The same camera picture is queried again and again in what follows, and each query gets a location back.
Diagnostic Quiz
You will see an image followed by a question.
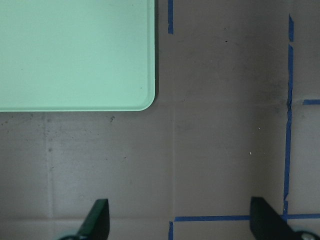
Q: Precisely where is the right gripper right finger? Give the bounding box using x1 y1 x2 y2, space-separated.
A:
249 197 320 240

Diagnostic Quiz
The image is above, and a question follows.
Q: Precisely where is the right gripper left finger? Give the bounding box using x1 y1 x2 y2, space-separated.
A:
59 198 110 240

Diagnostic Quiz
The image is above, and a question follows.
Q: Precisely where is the brown paper table cover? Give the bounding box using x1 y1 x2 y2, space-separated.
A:
0 0 320 240

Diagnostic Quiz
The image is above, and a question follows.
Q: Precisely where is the light green tray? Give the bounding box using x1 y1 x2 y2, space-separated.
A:
0 0 156 112

